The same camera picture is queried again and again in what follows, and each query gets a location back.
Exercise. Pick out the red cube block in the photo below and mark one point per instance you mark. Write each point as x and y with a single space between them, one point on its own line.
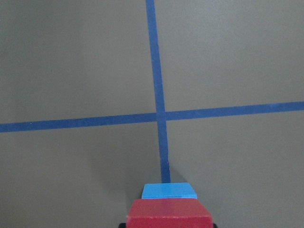
168 213

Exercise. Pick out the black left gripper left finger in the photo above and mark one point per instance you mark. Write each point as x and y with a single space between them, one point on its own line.
122 225

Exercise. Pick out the blue cube block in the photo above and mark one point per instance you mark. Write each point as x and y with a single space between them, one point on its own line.
168 190

